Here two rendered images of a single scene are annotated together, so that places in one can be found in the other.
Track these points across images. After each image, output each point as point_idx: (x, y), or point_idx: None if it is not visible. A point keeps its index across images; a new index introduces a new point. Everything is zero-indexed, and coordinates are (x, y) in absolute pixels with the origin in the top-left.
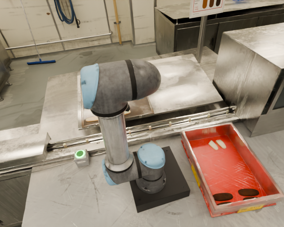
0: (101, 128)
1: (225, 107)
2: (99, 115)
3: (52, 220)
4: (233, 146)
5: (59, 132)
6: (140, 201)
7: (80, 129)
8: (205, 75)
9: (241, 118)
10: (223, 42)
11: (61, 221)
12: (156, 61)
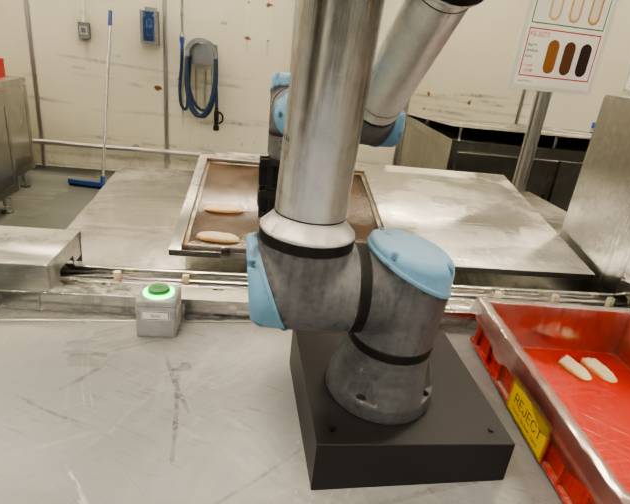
0: (303, 38)
1: None
2: None
3: None
4: None
5: (109, 257)
6: (335, 435)
7: (175, 255)
8: (539, 218)
9: None
10: (606, 118)
11: (27, 457)
12: (409, 169)
